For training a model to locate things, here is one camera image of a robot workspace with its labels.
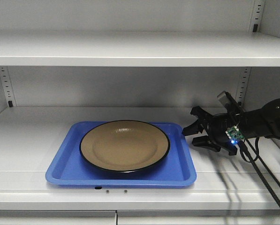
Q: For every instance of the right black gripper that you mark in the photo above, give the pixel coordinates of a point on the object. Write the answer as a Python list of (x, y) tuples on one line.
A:
[(216, 128)]

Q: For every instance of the beige plate with black rim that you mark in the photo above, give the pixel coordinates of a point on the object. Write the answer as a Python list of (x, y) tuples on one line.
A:
[(124, 146)]

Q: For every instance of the blue plastic tray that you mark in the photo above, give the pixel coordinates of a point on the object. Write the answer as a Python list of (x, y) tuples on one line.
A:
[(70, 169)]

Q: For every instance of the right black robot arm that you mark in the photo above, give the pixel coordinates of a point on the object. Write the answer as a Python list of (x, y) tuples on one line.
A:
[(263, 122)]

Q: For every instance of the grey cabinet upper shelf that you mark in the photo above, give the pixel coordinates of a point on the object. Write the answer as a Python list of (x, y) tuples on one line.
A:
[(138, 49)]

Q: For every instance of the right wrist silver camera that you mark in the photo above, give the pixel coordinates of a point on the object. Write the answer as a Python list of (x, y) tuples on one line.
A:
[(225, 98)]

